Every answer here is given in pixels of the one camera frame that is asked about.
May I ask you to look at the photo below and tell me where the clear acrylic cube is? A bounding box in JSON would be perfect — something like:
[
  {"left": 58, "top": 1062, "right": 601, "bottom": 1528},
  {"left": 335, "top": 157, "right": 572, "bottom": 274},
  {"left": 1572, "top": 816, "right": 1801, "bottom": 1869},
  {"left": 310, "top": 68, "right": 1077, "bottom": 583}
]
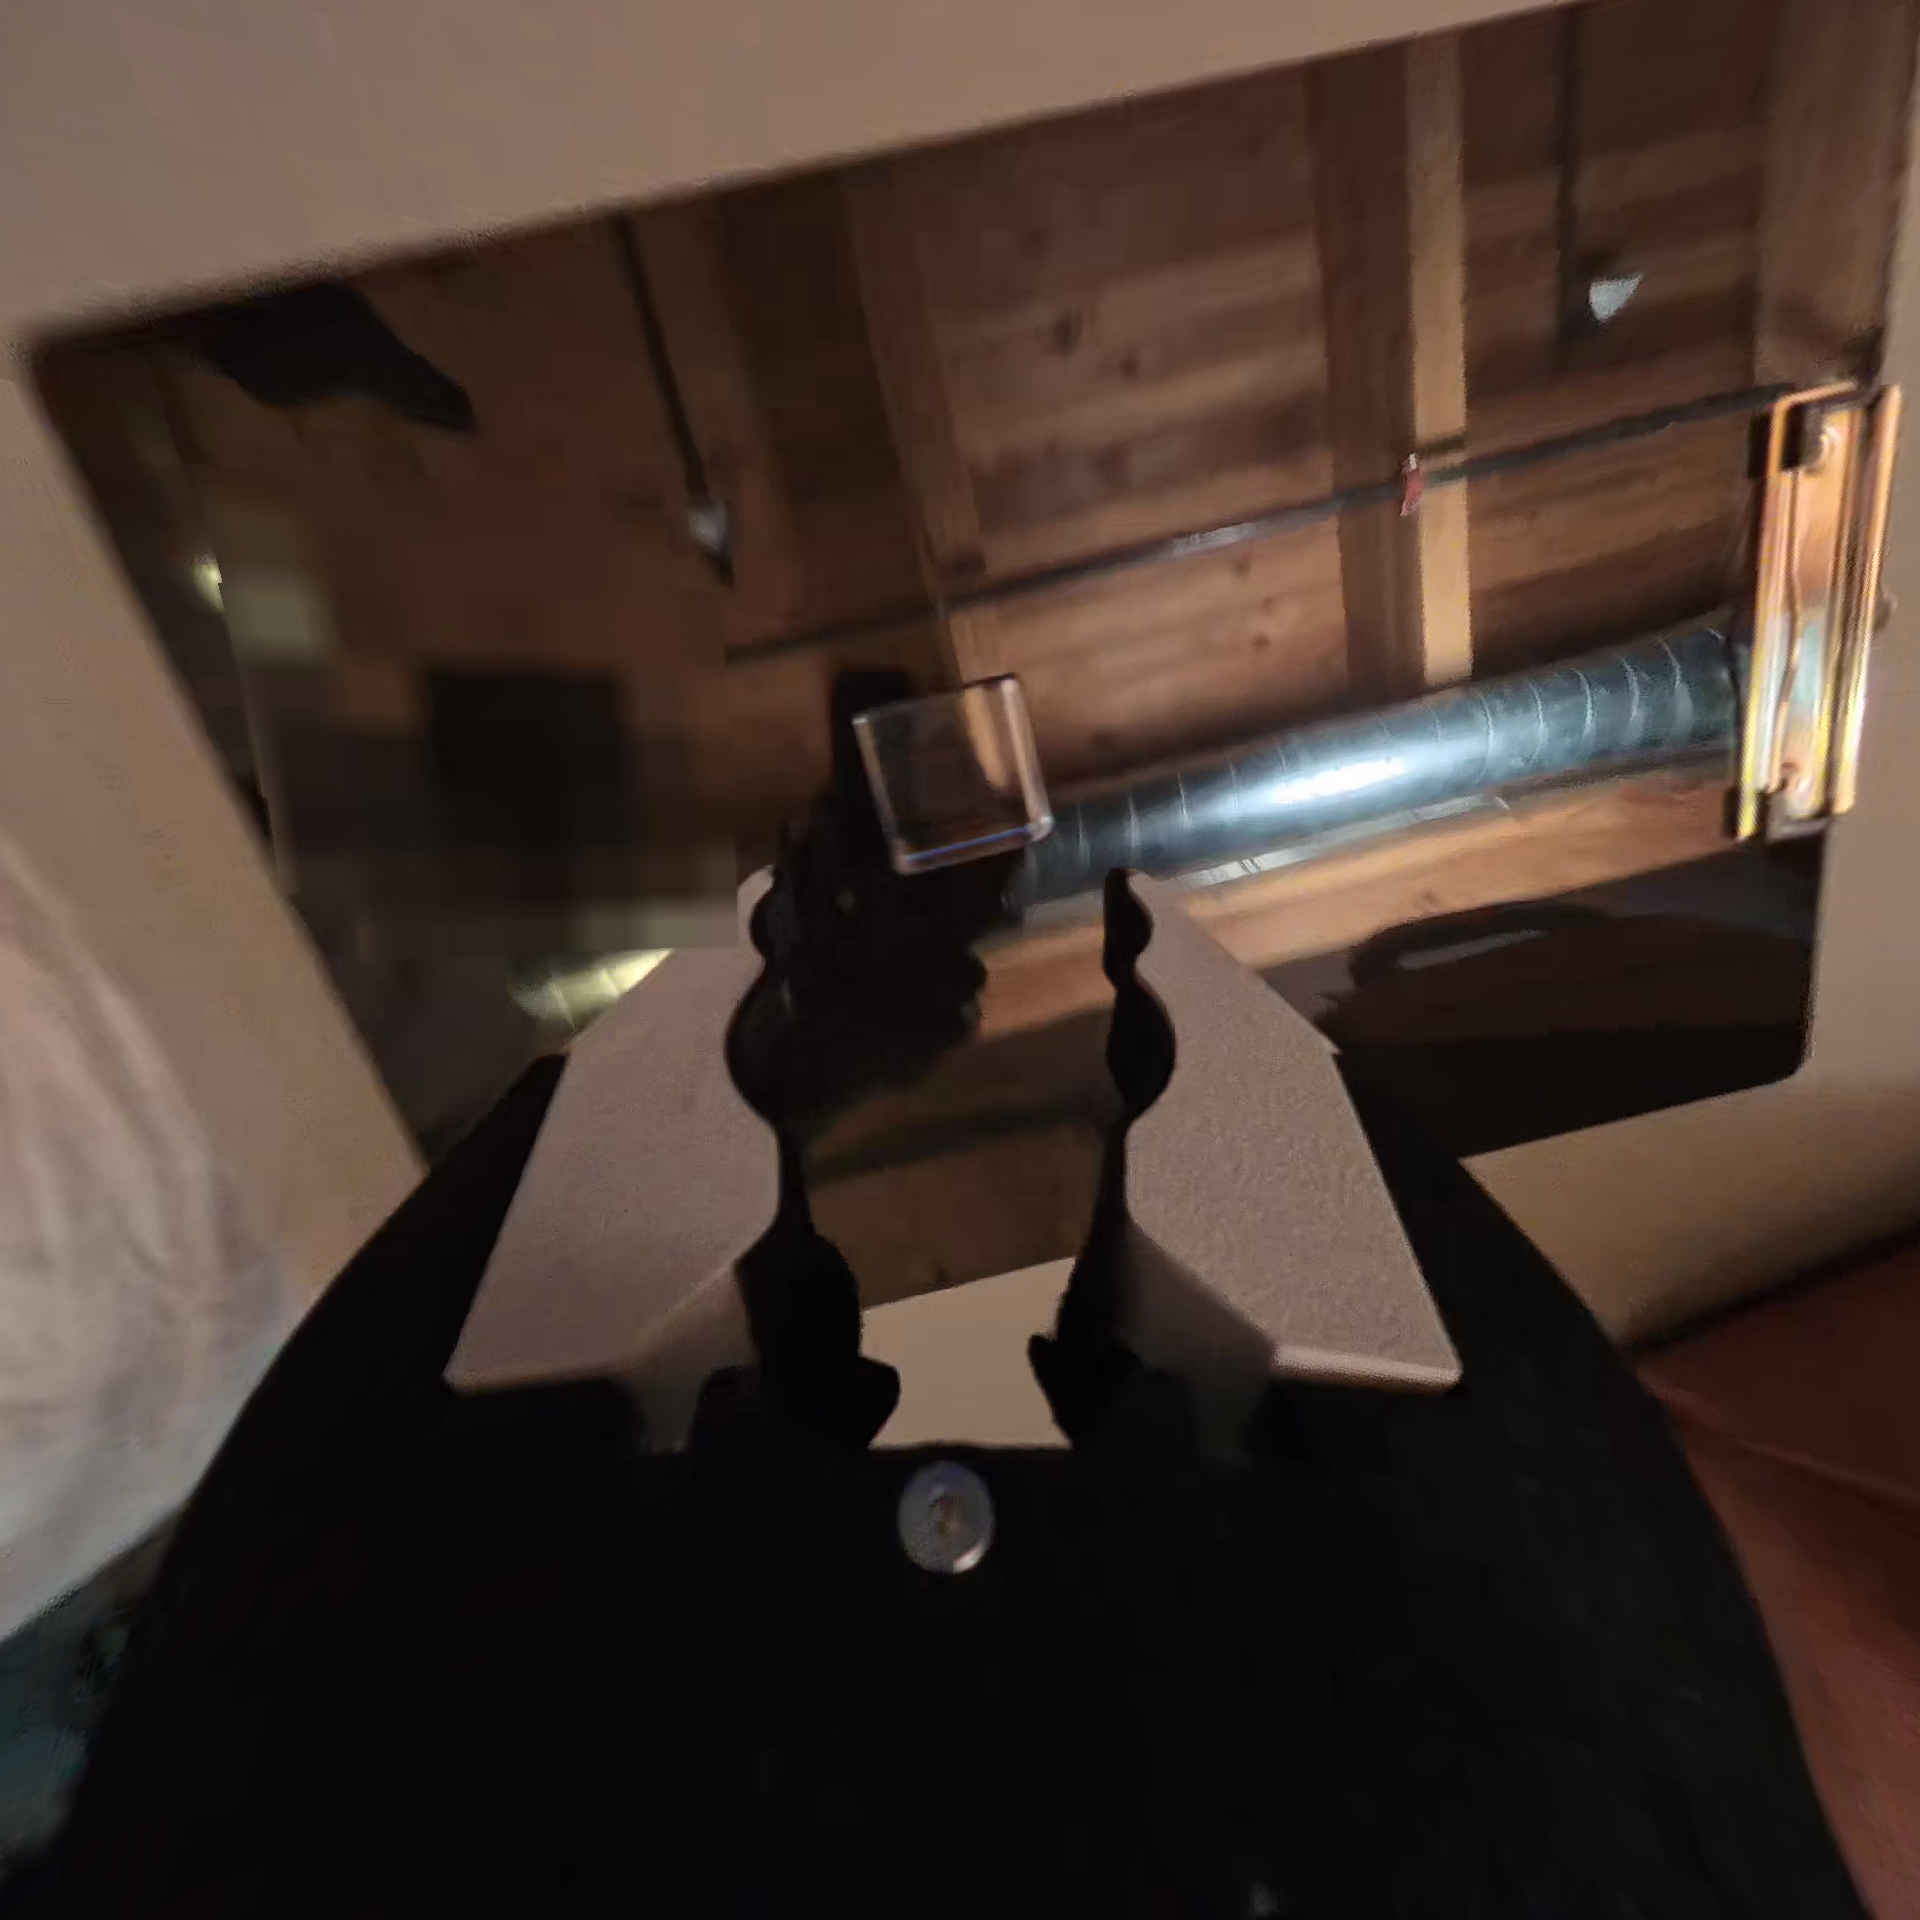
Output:
[{"left": 851, "top": 675, "right": 1055, "bottom": 877}]

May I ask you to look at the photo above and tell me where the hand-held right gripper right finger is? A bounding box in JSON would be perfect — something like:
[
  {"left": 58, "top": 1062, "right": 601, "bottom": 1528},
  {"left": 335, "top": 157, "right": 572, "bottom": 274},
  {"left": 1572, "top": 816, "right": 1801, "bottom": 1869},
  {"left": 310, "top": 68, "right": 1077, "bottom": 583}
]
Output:
[{"left": 1045, "top": 868, "right": 1465, "bottom": 1398}]

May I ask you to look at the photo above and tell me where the brass bracket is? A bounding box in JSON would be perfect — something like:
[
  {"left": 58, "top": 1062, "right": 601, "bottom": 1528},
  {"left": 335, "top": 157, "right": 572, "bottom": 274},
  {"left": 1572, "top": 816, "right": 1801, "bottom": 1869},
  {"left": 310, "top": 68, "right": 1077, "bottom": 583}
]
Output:
[{"left": 1737, "top": 380, "right": 1901, "bottom": 845}]

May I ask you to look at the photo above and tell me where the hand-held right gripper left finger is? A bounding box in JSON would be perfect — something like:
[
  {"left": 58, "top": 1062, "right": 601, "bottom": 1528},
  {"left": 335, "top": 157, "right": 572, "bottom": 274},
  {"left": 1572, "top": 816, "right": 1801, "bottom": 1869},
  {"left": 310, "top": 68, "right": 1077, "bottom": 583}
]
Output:
[{"left": 446, "top": 865, "right": 888, "bottom": 1391}]

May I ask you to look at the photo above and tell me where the mirror panel in desk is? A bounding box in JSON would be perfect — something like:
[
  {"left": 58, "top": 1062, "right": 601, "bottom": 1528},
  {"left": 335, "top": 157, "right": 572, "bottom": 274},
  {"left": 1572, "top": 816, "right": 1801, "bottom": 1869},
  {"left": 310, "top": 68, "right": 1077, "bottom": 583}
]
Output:
[{"left": 30, "top": 29, "right": 1884, "bottom": 1309}]

